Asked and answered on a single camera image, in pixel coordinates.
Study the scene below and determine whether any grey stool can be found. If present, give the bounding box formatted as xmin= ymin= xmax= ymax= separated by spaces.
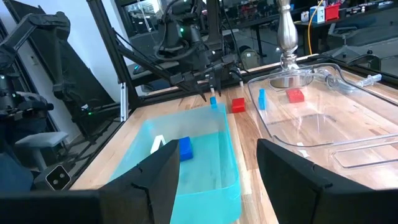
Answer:
xmin=14 ymin=131 xmax=70 ymax=172

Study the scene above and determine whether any teal framed window box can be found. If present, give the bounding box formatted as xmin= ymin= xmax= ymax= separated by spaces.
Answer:
xmin=258 ymin=88 xmax=267 ymax=111

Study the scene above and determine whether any red storage bin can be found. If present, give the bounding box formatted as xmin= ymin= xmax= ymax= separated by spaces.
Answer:
xmin=324 ymin=2 xmax=341 ymax=22

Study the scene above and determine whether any silver table lamp white shade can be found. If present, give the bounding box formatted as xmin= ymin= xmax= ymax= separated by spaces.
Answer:
xmin=269 ymin=0 xmax=314 ymax=90

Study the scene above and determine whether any black curved chair backrest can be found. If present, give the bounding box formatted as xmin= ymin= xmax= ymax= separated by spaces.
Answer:
xmin=346 ymin=54 xmax=382 ymax=72

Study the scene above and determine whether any teal translucent plastic bin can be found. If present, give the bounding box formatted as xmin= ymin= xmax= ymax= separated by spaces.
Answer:
xmin=108 ymin=103 xmax=243 ymax=224

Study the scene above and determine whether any yellow extension cable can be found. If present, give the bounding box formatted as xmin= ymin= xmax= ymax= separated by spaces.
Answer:
xmin=307 ymin=0 xmax=325 ymax=56

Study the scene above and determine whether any white blue box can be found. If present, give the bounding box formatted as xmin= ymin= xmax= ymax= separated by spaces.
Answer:
xmin=308 ymin=5 xmax=326 ymax=24

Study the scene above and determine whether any plain red box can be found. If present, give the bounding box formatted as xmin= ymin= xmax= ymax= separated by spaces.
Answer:
xmin=231 ymin=97 xmax=247 ymax=114
xmin=285 ymin=88 xmax=305 ymax=104

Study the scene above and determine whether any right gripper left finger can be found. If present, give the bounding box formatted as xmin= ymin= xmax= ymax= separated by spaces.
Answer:
xmin=99 ymin=139 xmax=181 ymax=224

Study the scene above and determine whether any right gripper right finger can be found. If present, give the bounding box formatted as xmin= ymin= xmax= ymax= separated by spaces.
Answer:
xmin=256 ymin=138 xmax=373 ymax=224

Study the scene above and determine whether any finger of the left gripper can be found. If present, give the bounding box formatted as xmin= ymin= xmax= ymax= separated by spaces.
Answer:
xmin=182 ymin=73 xmax=208 ymax=103
xmin=208 ymin=66 xmax=224 ymax=97

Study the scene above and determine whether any olive backpack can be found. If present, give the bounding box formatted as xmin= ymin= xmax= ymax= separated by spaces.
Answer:
xmin=240 ymin=45 xmax=262 ymax=70

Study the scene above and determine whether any clear plastic bin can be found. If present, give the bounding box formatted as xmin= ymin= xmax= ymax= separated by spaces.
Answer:
xmin=247 ymin=62 xmax=398 ymax=171

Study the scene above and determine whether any dark blue box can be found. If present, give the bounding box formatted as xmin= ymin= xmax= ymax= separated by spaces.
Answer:
xmin=178 ymin=136 xmax=195 ymax=162

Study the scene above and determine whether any silver aluminium strut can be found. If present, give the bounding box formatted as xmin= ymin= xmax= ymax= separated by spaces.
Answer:
xmin=120 ymin=82 xmax=129 ymax=123

